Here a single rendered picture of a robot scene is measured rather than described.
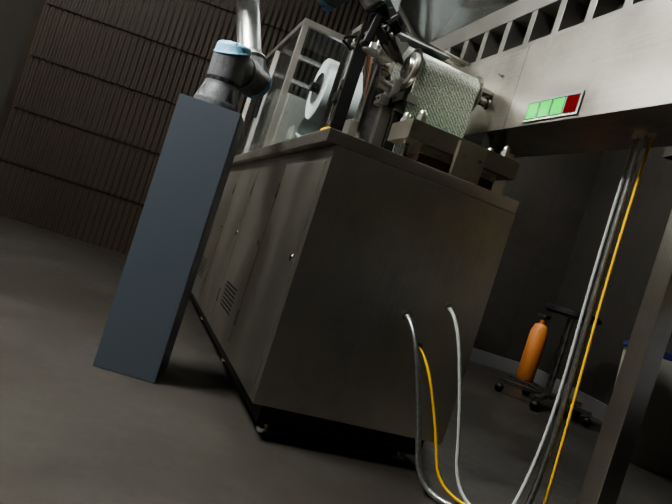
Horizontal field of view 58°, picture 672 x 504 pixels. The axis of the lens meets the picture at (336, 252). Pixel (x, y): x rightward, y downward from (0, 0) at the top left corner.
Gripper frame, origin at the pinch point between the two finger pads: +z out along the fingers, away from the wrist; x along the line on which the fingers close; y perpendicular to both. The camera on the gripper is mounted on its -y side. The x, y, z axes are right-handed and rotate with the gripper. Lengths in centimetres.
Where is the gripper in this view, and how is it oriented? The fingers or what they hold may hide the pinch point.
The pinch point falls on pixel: (398, 62)
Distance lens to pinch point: 219.1
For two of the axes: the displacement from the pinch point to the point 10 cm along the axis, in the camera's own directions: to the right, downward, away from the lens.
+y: 8.1, -5.5, 2.1
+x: -3.2, -1.0, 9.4
